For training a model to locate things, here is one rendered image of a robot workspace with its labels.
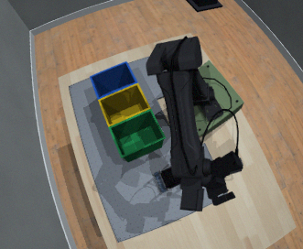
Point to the yellow open bin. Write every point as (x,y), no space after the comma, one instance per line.
(121,104)

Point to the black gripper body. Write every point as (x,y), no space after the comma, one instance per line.
(214,193)

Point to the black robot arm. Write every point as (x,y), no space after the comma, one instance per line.
(178,88)

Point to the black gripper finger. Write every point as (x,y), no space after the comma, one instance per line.
(230,196)

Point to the blue bin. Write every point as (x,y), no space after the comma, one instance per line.
(112,80)

